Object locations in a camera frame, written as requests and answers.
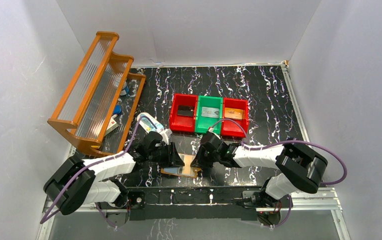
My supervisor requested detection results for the white blue tube package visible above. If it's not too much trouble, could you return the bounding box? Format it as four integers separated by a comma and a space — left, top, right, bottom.
136, 112, 165, 133

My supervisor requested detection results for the aluminium frame rail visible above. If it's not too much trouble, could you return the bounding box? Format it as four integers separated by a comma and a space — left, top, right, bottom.
35, 64, 352, 240

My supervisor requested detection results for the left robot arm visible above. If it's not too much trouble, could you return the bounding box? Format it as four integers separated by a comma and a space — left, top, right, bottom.
43, 131, 185, 215

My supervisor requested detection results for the white credit card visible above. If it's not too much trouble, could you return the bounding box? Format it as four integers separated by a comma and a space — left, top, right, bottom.
201, 106, 220, 119

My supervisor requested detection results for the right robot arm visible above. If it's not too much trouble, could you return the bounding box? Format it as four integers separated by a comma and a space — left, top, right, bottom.
191, 132, 328, 207

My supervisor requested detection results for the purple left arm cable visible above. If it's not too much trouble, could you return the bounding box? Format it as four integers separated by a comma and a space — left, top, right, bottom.
39, 115, 160, 229

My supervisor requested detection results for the white green small box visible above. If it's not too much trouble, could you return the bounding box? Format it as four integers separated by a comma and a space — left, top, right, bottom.
104, 114, 119, 136

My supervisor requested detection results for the red plastic bin right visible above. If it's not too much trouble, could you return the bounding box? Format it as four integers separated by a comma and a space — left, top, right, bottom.
221, 98, 249, 138

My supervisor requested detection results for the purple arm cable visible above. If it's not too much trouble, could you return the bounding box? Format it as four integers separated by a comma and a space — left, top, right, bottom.
209, 118, 348, 186
39, 115, 160, 229

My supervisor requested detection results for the red plastic bin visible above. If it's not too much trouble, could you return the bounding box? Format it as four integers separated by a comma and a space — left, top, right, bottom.
169, 93, 198, 133
221, 98, 249, 138

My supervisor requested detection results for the green plastic bin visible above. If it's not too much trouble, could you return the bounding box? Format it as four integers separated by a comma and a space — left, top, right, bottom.
194, 95, 223, 134

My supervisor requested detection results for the red plastic bin left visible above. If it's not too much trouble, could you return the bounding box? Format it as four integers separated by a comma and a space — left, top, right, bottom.
169, 93, 198, 133

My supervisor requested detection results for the blue cap container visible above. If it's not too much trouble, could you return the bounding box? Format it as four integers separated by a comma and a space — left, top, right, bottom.
112, 105, 122, 115

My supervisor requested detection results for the orange wooden shelf rack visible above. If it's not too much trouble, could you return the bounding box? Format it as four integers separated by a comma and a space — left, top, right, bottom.
47, 31, 146, 157

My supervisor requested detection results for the blue white bottle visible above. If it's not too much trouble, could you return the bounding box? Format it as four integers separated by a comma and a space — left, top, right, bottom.
115, 77, 129, 96

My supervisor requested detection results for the black card in red bin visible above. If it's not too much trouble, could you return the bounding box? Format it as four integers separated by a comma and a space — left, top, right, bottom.
177, 105, 194, 117

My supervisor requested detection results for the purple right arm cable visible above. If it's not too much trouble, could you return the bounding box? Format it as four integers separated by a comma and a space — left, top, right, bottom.
209, 118, 348, 186

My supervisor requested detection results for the orange leather card holder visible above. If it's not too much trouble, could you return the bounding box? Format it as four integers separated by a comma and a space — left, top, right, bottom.
161, 153, 201, 178

